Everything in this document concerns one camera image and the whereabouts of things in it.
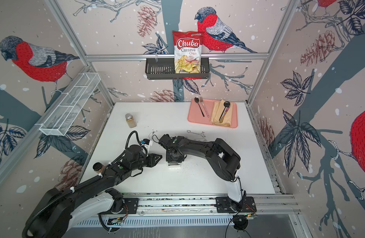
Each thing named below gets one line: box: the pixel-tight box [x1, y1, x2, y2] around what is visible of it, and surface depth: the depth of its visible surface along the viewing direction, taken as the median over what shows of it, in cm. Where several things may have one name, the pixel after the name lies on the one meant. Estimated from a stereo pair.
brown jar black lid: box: [92, 162, 106, 174], surface depth 80 cm
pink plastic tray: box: [187, 98, 239, 129], surface depth 116 cm
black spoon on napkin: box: [218, 101, 231, 123], surface depth 118 cm
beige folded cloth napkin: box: [211, 99, 234, 127], surface depth 113 cm
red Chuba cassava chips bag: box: [172, 30, 204, 74], surface depth 87 cm
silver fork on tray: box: [199, 96, 210, 119], surface depth 124 cm
